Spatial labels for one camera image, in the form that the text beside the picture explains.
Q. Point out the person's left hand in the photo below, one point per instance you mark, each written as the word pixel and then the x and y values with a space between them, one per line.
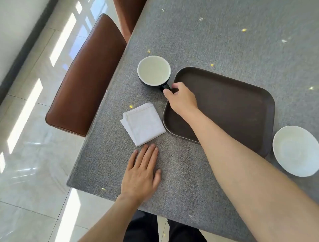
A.
pixel 139 178

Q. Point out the person's right hand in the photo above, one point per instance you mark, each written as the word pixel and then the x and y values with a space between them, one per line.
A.
pixel 183 101

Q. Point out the person's right thumb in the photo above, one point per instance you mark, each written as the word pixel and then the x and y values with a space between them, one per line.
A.
pixel 168 94

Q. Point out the person's left little finger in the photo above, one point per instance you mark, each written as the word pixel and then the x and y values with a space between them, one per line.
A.
pixel 132 159

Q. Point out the person's left thumb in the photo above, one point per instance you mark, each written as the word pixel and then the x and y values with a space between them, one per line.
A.
pixel 157 177

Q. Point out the person's left middle finger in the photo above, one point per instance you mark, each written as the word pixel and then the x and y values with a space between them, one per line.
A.
pixel 148 155

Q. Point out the black mug with white inside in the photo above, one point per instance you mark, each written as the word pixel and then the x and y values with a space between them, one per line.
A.
pixel 153 70

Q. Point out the person's left forearm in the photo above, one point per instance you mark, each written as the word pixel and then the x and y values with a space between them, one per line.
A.
pixel 109 222

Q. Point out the person's right forearm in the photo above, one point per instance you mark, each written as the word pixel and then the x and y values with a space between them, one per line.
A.
pixel 249 179

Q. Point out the folded white cloth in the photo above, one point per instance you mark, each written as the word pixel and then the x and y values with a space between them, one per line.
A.
pixel 143 124

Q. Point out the person's black trousers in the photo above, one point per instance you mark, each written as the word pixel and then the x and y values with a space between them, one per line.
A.
pixel 142 228

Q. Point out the dark brown rectangular tray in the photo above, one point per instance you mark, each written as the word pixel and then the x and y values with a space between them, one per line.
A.
pixel 229 104

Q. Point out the grey tablecloth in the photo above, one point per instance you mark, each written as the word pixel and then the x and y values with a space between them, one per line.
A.
pixel 224 42

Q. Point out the brown leather chair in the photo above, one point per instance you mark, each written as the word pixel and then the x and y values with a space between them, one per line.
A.
pixel 86 79
pixel 128 15

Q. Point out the white bowl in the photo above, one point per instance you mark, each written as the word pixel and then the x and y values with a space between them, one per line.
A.
pixel 295 150

